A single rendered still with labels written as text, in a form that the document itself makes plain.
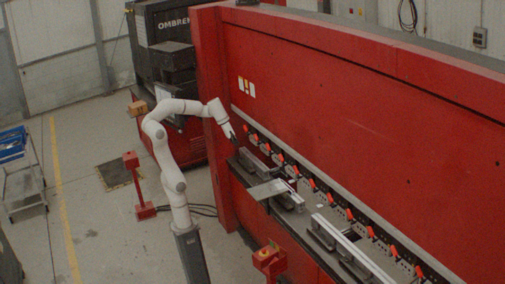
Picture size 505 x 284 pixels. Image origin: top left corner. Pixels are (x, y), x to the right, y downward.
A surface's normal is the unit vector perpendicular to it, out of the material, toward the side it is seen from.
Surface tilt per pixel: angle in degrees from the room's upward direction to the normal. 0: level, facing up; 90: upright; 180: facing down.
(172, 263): 0
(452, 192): 90
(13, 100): 90
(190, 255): 90
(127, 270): 0
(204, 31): 90
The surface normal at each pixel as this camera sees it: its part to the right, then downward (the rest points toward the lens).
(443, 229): -0.90, 0.26
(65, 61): 0.48, 0.35
